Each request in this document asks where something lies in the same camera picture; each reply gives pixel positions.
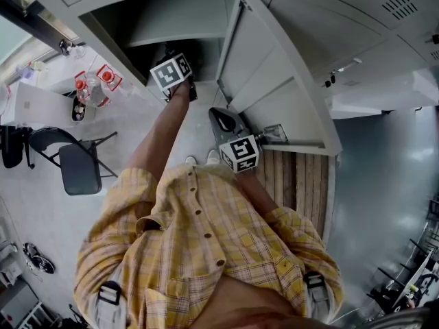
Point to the white shoe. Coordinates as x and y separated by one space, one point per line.
213 157
191 160

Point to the black track light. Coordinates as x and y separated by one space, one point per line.
329 80

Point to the black and white sneaker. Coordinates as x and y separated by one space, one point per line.
38 259

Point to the clear water jug red cap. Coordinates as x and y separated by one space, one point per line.
111 81
85 93

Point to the grey vented locker doors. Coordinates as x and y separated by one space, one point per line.
343 19

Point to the dark window frame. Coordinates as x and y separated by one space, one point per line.
37 15

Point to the yellow plaid shirt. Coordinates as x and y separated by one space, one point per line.
192 238

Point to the black office desks and chairs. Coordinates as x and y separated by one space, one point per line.
411 279

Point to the wooden slat panel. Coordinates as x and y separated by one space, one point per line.
298 187

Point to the grey storage box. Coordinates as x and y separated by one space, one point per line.
17 305

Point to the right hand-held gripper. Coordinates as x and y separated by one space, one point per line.
226 125

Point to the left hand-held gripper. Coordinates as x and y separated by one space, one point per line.
169 72

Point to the person's left forearm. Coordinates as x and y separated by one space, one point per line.
161 132

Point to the person's right forearm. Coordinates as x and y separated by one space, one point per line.
257 192

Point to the white table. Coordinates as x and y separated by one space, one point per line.
34 105

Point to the black folding chair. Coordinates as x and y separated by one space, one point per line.
79 163

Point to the grey metal locker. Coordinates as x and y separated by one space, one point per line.
260 63

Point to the black oval tray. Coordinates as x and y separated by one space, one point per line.
79 112

